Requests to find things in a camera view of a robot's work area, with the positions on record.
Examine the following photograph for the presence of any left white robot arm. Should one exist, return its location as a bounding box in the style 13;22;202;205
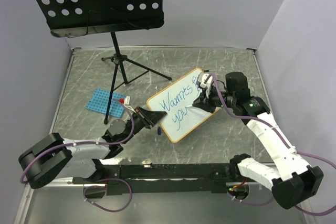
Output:
18;106;167;189

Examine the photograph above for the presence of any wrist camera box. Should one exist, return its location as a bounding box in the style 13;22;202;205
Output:
119;96;130;105
196;72;213;90

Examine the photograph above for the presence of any blue studded building plate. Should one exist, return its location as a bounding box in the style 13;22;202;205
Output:
86;89;128;119

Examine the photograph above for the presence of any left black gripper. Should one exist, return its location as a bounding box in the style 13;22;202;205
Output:
121;105;167;144

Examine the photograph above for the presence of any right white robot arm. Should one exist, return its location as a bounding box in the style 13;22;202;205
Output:
192;72;324;209

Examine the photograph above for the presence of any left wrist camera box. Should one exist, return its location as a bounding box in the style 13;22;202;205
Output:
119;96;130;105

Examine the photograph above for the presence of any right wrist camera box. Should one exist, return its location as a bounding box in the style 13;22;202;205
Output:
196;72;213;90

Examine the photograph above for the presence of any yellow framed whiteboard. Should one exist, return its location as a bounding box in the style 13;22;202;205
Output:
146;68;213;143

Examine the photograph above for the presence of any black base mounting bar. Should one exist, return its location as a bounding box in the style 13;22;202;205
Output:
72;163;244;196

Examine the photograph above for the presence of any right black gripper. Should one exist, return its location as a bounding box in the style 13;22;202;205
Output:
193;83;236;113

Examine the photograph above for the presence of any black perforated music stand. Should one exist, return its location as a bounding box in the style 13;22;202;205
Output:
22;0;173;125

